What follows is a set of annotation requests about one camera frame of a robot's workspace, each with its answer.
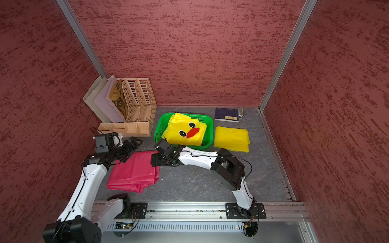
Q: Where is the beige plastic file organizer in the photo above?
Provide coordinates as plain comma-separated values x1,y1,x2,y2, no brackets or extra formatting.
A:
98,78,157,138

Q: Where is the brown patterned folder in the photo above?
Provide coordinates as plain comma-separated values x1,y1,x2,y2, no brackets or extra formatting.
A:
109,79,129,121

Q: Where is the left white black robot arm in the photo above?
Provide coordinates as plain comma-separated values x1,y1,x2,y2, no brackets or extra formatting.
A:
43,132,143,243

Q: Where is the lilac folder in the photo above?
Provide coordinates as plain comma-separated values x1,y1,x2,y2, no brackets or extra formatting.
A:
93,76,124,123

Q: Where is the pink raincoat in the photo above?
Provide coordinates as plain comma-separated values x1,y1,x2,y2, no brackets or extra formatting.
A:
106,150,160,193

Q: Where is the dark blue notebook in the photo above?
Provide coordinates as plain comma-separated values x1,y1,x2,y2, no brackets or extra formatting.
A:
215,107,239,123

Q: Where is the left aluminium corner post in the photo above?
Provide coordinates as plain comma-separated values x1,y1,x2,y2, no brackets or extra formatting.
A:
56,0,108,78

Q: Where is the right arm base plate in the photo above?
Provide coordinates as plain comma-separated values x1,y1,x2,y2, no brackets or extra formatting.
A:
225,201,267,220

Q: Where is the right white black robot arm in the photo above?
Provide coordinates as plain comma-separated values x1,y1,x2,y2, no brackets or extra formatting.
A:
151,139,256,218

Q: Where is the plain yellow folded raincoat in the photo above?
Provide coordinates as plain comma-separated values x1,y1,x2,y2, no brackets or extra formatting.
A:
214,127,250,153

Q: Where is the right aluminium corner post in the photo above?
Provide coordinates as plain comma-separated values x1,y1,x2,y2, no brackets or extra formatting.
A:
259,0,317,112

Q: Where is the aluminium corner post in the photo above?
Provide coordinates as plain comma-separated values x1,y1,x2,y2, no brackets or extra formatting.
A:
56,0,108,78
259,0,317,112

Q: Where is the beige folder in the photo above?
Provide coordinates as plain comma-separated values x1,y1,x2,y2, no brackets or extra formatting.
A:
82,75,113,124

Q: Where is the aluminium front rail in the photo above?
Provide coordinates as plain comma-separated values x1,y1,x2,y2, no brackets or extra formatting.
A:
65,200,311,222

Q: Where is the green plastic basket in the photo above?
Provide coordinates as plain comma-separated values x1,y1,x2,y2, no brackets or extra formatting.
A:
154,112,214,150

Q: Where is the yellow duck raincoat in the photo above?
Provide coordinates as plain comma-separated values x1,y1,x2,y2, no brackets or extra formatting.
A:
163,113,207,146

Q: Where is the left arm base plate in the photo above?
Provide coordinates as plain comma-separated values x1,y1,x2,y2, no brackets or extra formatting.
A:
115,202,149,220

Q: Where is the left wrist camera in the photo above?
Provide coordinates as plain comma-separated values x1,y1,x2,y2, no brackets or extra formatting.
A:
93,132,123,154

